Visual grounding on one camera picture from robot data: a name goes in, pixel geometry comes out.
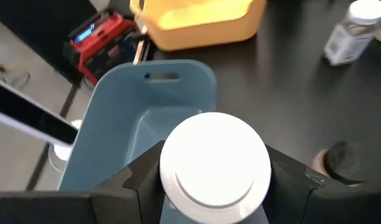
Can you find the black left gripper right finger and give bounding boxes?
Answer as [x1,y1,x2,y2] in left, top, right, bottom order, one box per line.
[264,144,381,224]

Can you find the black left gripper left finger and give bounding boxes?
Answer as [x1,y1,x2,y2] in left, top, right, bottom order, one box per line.
[90,139,166,224]

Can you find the orange black-lid spice bottle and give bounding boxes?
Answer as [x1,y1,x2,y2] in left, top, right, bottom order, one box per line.
[311,141,370,187]

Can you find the white-lid bagel seasoning jar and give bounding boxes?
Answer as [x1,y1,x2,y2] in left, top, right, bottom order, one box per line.
[323,0,381,67]
[158,111,272,224]

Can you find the blue plastic bin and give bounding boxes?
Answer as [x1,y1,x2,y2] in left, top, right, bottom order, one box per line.
[58,58,218,224]

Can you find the red portable power station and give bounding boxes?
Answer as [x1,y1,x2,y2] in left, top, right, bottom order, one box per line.
[63,11,154,85]

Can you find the yellow plastic bin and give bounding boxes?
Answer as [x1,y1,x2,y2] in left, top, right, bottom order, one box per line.
[129,0,268,52]

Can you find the black partition panel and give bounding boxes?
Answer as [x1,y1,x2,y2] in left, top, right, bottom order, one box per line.
[0,0,99,85]

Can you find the silver rail bar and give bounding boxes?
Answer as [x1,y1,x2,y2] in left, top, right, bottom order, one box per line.
[132,23,152,66]

